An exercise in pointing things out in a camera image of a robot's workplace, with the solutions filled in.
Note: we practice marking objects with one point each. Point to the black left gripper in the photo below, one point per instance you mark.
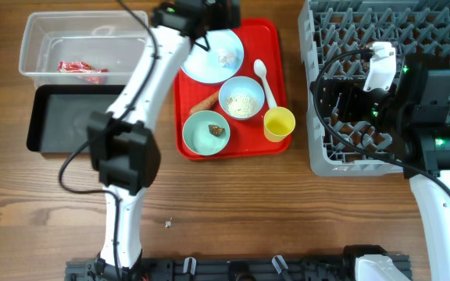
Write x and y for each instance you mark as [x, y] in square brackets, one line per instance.
[221, 20]

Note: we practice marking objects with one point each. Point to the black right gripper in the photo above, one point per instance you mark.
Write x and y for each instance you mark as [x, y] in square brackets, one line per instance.
[350, 90]

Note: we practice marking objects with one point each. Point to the white tissue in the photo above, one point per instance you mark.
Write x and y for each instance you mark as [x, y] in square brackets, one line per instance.
[226, 57]

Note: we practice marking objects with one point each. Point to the orange carrot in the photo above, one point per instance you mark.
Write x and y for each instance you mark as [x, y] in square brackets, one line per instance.
[205, 104]

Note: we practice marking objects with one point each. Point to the light blue bowl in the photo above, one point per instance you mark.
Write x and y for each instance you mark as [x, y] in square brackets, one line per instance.
[241, 85]

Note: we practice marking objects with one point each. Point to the brown food scrap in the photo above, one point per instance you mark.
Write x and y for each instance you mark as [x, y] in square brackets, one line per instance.
[215, 130]

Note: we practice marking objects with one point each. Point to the mint green bowl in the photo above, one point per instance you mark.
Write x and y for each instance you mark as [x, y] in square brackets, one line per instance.
[197, 136]

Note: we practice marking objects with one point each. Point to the red snack wrapper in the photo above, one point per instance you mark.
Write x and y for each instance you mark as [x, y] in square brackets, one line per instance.
[83, 67]

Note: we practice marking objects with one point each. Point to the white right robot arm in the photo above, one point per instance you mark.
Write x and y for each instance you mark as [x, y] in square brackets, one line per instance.
[423, 153]

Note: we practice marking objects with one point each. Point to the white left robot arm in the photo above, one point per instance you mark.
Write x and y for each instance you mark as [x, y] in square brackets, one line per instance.
[121, 140]

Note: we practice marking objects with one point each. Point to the grey dishwasher rack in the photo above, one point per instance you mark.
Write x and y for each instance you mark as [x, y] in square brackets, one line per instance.
[329, 28]

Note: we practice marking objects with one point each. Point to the light blue plate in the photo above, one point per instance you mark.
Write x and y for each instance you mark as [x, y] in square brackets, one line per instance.
[202, 63]

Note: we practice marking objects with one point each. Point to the yellow plastic cup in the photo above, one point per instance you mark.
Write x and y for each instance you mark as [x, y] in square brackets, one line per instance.
[278, 123]

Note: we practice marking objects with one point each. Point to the white plastic spoon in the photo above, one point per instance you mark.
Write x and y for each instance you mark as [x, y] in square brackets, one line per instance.
[261, 71]

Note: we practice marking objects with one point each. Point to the red serving tray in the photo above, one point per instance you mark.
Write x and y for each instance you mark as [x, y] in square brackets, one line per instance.
[260, 41]

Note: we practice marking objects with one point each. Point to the clear plastic bin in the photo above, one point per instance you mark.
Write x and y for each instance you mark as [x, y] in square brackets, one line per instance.
[112, 40]

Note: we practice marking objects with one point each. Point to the black plastic tray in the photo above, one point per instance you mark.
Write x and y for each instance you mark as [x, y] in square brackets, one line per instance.
[61, 115]

